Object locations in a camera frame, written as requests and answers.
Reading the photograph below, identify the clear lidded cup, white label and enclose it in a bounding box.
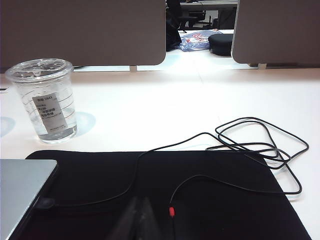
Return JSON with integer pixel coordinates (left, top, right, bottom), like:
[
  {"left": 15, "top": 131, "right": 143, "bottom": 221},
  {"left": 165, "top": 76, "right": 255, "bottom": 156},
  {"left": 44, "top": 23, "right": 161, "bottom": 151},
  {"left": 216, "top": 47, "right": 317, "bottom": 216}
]
[{"left": 4, "top": 57, "right": 78, "bottom": 145}]

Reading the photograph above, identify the black garment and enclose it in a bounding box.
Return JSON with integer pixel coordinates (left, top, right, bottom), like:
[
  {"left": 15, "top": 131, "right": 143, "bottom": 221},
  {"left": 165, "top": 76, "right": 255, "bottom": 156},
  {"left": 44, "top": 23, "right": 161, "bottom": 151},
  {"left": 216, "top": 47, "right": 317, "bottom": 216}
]
[{"left": 166, "top": 0, "right": 182, "bottom": 52}]

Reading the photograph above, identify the wide brown desk divider panel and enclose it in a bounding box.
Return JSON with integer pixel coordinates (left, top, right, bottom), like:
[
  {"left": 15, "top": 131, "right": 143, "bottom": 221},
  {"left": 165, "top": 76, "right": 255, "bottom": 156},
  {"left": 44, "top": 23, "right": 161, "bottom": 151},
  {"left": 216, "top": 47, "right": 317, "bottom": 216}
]
[{"left": 0, "top": 0, "right": 167, "bottom": 68}]

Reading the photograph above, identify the blue printed plastic bag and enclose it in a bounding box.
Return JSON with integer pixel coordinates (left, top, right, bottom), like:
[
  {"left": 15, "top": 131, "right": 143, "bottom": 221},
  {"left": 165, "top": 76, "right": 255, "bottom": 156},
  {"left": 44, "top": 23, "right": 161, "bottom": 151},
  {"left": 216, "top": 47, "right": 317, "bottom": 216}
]
[{"left": 178, "top": 29, "right": 222, "bottom": 53}]

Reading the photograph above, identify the white background desk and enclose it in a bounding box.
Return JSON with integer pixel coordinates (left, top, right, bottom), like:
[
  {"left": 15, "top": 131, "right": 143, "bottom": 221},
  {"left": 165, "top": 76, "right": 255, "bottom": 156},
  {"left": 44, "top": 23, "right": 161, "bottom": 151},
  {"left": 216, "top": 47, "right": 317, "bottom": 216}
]
[{"left": 179, "top": 0, "right": 238, "bottom": 12}]

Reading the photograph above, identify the black office chair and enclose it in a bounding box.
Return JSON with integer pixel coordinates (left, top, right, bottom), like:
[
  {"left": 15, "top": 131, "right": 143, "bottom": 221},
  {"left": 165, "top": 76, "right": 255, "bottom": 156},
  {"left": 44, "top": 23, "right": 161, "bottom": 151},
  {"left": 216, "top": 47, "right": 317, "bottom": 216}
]
[{"left": 178, "top": 9, "right": 207, "bottom": 33}]

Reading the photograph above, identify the black fabric desk mat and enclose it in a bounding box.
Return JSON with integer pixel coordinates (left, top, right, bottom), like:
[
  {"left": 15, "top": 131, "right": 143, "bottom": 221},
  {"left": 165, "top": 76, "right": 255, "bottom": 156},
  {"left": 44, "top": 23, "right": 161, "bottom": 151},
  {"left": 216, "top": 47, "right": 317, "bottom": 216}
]
[{"left": 8, "top": 149, "right": 313, "bottom": 240}]

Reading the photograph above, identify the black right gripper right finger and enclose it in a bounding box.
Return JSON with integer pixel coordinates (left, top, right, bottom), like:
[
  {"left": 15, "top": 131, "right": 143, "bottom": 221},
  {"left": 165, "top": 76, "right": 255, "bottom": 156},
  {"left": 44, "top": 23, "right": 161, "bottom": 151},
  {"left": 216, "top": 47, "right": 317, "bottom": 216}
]
[{"left": 139, "top": 196, "right": 175, "bottom": 240}]

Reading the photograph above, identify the black round cushion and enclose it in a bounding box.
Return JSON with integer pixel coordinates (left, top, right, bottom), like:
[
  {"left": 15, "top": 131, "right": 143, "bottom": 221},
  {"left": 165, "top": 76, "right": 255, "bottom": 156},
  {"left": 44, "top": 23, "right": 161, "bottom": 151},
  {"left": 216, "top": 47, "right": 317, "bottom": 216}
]
[{"left": 208, "top": 34, "right": 234, "bottom": 57}]

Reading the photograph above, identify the narrow brown desk divider panel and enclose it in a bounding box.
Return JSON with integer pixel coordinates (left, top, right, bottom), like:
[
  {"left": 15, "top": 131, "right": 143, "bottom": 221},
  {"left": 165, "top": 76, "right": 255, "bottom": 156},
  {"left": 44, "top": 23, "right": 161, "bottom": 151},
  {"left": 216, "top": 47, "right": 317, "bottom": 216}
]
[{"left": 231, "top": 0, "right": 320, "bottom": 65}]

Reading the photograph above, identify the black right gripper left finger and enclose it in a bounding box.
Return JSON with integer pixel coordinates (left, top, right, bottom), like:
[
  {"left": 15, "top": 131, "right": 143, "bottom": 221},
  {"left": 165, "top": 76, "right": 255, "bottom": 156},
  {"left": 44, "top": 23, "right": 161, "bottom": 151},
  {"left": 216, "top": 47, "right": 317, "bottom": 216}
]
[{"left": 116, "top": 196, "right": 141, "bottom": 240}]

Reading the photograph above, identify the black cable with red plug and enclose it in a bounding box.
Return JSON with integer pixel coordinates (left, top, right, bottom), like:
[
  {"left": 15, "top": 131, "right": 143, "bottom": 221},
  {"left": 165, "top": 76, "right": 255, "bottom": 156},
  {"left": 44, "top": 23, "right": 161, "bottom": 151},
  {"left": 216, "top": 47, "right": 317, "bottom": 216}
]
[{"left": 37, "top": 116, "right": 310, "bottom": 218}]

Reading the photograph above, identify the silver Dell laptop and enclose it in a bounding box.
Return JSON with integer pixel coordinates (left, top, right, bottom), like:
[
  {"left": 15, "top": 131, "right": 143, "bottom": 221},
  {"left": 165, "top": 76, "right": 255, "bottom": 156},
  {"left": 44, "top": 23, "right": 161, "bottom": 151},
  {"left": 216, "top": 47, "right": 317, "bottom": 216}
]
[{"left": 0, "top": 159, "right": 59, "bottom": 240}]

